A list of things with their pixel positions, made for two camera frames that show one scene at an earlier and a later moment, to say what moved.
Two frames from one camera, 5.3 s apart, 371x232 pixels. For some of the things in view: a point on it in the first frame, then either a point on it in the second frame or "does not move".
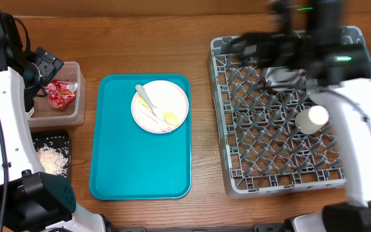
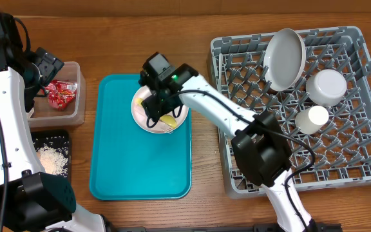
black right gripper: x=265 y=39 -> x=154 y=110
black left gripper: x=49 y=64 does not move
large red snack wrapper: x=60 y=93 does not move
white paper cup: x=310 y=120 does not move
